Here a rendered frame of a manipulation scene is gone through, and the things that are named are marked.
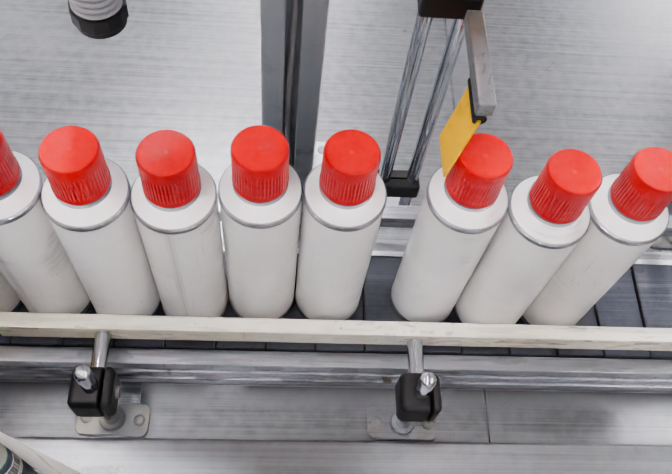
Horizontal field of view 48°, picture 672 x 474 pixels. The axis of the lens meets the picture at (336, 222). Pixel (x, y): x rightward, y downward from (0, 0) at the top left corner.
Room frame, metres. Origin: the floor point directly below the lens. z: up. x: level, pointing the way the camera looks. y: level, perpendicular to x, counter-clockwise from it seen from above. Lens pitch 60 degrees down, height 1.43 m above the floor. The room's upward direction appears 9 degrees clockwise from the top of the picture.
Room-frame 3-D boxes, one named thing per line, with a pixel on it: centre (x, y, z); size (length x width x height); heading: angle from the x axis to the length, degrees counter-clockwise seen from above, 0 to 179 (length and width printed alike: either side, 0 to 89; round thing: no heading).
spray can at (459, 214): (0.26, -0.08, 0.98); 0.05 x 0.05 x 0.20
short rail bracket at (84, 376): (0.15, 0.15, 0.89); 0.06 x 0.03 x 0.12; 9
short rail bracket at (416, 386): (0.17, -0.08, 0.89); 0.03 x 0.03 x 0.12; 9
